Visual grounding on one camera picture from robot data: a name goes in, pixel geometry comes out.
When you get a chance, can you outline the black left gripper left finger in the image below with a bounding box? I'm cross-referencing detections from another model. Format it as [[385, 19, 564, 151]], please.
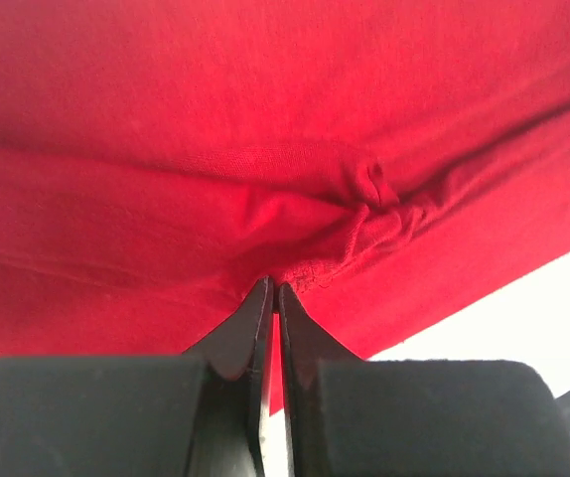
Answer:
[[0, 277, 274, 476]]

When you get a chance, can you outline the dark red t-shirt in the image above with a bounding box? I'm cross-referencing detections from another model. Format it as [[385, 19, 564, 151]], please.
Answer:
[[0, 0, 570, 418]]

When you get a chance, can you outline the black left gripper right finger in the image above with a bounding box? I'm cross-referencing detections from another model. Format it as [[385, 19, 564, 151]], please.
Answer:
[[278, 284, 570, 476]]

